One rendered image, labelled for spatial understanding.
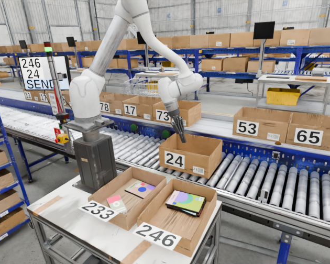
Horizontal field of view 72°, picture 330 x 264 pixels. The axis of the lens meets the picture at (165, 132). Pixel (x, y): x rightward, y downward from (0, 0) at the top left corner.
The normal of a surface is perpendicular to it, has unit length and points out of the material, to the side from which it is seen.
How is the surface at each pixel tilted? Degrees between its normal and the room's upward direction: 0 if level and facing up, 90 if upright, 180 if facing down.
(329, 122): 89
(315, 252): 0
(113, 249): 0
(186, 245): 90
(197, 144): 89
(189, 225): 2
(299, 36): 85
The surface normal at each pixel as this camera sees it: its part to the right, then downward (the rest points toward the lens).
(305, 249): -0.04, -0.92
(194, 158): -0.49, 0.35
